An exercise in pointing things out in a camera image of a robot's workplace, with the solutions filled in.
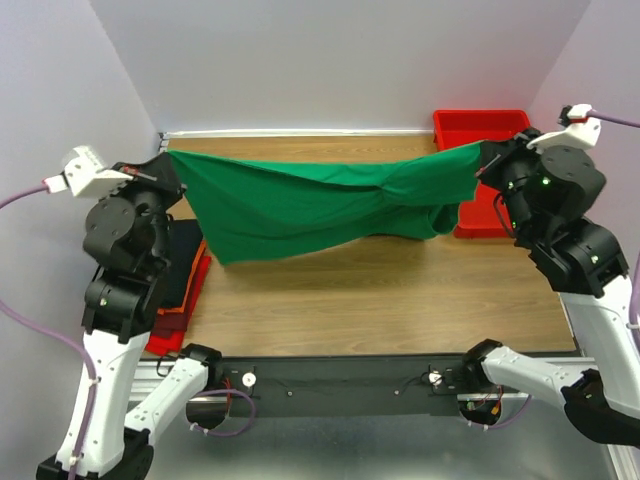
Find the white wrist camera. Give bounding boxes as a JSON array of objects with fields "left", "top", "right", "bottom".
[
  {"left": 527, "top": 104, "right": 601, "bottom": 153},
  {"left": 43, "top": 145, "right": 133, "bottom": 199}
]

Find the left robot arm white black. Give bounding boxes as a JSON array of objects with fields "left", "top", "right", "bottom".
[{"left": 36, "top": 146, "right": 222, "bottom": 479}]

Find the red plastic bin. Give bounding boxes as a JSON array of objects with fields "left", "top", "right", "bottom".
[{"left": 432, "top": 109, "right": 532, "bottom": 239}]

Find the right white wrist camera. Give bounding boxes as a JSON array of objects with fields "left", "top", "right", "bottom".
[{"left": 527, "top": 104, "right": 601, "bottom": 153}]

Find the purple cable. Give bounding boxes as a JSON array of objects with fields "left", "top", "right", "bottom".
[
  {"left": 0, "top": 182, "right": 104, "bottom": 471},
  {"left": 589, "top": 112, "right": 640, "bottom": 351}
]

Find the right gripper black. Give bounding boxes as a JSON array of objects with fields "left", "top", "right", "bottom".
[{"left": 473, "top": 125, "right": 554, "bottom": 239}]

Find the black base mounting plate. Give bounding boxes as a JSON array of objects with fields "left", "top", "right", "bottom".
[{"left": 219, "top": 353, "right": 475, "bottom": 419}]

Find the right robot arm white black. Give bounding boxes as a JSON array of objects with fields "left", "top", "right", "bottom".
[{"left": 459, "top": 129, "right": 639, "bottom": 447}]

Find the red folded t shirt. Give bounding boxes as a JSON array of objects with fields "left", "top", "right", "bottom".
[{"left": 145, "top": 255, "right": 212, "bottom": 356}]

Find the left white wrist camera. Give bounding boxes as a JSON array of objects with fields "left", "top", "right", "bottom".
[{"left": 43, "top": 145, "right": 133, "bottom": 199}]

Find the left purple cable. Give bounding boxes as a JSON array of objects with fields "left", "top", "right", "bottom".
[{"left": 0, "top": 182, "right": 104, "bottom": 471}]

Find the green t shirt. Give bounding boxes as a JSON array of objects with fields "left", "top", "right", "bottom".
[{"left": 169, "top": 143, "right": 481, "bottom": 265}]

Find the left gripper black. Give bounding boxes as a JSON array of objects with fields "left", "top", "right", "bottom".
[{"left": 102, "top": 150, "right": 189, "bottom": 268}]

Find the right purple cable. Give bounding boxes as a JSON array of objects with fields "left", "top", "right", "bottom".
[{"left": 589, "top": 112, "right": 640, "bottom": 351}]

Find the black folded t shirt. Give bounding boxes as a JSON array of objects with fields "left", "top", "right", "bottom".
[{"left": 160, "top": 219, "right": 206, "bottom": 310}]

